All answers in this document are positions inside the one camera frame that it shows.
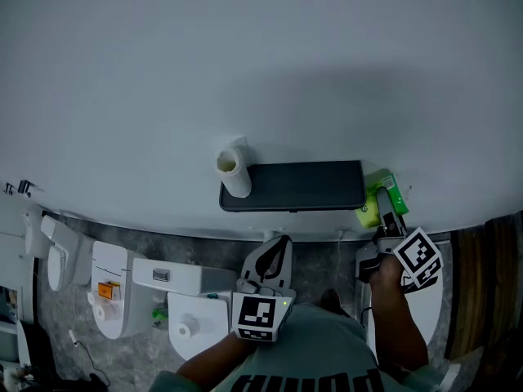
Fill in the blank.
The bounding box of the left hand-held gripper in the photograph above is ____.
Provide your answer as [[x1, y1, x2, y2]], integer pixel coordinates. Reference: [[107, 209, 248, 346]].
[[231, 235, 297, 342]]

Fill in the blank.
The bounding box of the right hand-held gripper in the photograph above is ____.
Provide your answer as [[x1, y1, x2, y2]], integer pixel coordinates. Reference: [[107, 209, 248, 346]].
[[355, 186, 445, 296]]

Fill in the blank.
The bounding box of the green toilet paper roll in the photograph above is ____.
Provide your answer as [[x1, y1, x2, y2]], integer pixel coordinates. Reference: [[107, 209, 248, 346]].
[[354, 168, 409, 229]]

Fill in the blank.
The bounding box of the person's right forearm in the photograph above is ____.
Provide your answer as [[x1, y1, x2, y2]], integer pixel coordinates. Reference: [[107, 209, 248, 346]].
[[369, 279, 430, 379]]

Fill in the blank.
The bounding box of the person's left forearm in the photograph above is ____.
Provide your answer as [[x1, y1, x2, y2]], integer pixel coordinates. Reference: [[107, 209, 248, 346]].
[[175, 332, 257, 390]]

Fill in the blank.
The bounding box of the white toilet with tank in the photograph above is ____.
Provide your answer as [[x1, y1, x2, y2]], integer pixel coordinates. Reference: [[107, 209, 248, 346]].
[[131, 257, 238, 362]]

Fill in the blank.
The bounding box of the white oval lid toilet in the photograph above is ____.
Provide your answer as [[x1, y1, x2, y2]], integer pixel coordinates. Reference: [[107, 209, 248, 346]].
[[353, 241, 445, 359]]

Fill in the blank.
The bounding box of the white tankless smart toilet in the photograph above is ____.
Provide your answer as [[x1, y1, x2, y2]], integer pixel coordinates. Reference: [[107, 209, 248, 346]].
[[90, 240, 168, 341]]

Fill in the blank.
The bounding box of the white slim toilet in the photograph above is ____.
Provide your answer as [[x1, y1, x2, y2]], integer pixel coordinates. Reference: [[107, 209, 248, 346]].
[[40, 214, 95, 292]]

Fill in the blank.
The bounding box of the person's right hand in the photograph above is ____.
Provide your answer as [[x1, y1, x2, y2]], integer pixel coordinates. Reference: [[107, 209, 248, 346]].
[[369, 255, 405, 292]]

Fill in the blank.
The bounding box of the person's dark shoe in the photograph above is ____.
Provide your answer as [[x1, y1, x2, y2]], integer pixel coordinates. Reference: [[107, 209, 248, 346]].
[[320, 287, 348, 318]]

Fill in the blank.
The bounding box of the black paper holder shelf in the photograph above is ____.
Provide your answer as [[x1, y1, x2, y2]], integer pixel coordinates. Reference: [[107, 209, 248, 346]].
[[218, 160, 367, 213]]

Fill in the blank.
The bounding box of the person's teal printed shirt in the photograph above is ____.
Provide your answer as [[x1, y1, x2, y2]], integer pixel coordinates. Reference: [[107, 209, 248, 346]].
[[149, 303, 463, 392]]

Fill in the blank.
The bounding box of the brown wooden panel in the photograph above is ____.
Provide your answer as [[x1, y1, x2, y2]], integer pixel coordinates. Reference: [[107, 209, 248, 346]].
[[445, 214, 520, 361]]

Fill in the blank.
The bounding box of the orange box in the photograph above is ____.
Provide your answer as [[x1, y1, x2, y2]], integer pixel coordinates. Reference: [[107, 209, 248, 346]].
[[96, 282, 123, 301]]

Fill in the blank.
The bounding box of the dark cabinet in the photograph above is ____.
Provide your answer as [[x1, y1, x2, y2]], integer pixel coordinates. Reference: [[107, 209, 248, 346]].
[[473, 208, 523, 392]]

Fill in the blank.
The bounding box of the black gear bag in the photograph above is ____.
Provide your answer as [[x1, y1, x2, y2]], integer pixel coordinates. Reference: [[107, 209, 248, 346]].
[[0, 363, 110, 392]]

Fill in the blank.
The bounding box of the white side cabinet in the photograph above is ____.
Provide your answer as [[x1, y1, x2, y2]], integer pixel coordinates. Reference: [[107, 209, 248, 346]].
[[0, 230, 38, 363]]

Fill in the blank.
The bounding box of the black cable with white adapter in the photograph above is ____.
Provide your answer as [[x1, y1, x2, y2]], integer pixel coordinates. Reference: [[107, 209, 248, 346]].
[[68, 329, 111, 387]]

